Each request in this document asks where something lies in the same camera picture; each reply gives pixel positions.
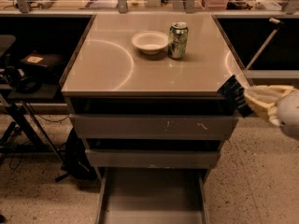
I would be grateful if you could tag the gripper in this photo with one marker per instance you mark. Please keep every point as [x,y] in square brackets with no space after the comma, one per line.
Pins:
[290,113]

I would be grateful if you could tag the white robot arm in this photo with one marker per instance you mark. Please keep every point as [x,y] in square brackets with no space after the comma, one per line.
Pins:
[290,131]

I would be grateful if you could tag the grey drawer cabinet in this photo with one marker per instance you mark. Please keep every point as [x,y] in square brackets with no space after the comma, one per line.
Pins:
[108,66]

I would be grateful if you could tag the grey bottom drawer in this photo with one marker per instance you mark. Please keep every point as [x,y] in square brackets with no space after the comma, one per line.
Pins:
[152,196]

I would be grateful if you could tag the grey drawer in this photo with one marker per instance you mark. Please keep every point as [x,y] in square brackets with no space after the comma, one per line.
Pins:
[168,119]
[178,154]
[152,196]

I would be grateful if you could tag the grey top drawer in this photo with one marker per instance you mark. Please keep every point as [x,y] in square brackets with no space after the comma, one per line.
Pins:
[168,119]

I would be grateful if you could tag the grey middle drawer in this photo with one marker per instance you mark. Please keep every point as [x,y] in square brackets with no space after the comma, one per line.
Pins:
[178,154]

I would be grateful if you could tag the white stick with tip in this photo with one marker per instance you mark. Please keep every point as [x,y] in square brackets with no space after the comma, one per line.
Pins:
[277,24]

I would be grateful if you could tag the green soda can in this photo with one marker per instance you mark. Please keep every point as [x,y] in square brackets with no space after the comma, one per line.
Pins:
[178,36]

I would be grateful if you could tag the white paper bowl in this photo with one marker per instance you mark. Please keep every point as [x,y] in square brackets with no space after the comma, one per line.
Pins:
[150,42]

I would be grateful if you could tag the black box with label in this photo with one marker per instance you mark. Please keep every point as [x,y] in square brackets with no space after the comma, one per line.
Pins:
[42,62]

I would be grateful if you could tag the black headphones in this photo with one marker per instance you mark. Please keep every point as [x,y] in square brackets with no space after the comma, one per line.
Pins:
[26,84]

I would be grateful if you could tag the black side stand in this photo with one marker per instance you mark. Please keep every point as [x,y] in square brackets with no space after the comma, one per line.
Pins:
[6,41]

